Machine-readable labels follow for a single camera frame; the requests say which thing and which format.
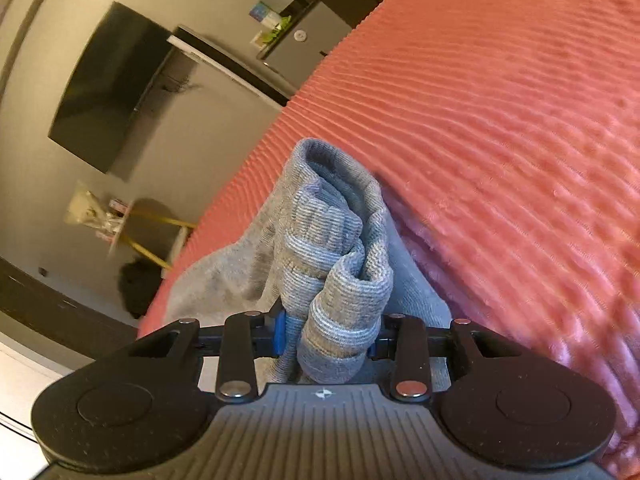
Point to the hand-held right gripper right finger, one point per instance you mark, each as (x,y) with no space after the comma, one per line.
(382,350)

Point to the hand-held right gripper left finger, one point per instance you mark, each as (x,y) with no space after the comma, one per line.
(279,332)

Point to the grey sweat pants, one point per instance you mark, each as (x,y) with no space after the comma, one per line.
(325,240)

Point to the white round table yellow legs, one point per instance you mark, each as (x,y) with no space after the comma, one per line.
(165,220)

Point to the wrapped flower bouquet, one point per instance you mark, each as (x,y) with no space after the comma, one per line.
(87,207)

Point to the pink ribbed blanket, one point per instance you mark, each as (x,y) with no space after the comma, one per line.
(500,135)

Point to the grey cabinet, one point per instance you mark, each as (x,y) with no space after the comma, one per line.
(310,45)

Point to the green leafy item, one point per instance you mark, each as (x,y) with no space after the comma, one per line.
(280,30)

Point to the blue white pack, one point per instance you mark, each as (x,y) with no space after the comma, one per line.
(258,11)

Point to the black wall television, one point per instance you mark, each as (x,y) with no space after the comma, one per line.
(110,90)

